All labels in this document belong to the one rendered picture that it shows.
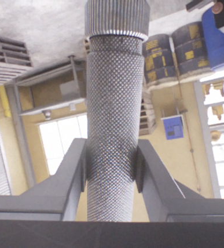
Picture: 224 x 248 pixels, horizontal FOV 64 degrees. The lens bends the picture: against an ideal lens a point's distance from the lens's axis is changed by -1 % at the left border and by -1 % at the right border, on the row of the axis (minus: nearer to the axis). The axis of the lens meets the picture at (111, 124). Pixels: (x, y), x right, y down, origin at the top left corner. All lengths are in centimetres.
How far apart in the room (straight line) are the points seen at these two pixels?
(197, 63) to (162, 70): 56
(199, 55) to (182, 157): 258
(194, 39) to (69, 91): 305
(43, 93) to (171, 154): 423
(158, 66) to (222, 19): 175
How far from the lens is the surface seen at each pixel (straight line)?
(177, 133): 457
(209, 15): 333
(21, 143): 662
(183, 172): 509
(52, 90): 594
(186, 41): 353
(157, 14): 311
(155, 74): 340
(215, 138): 852
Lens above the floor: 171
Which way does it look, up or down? 2 degrees up
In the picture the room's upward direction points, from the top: 168 degrees clockwise
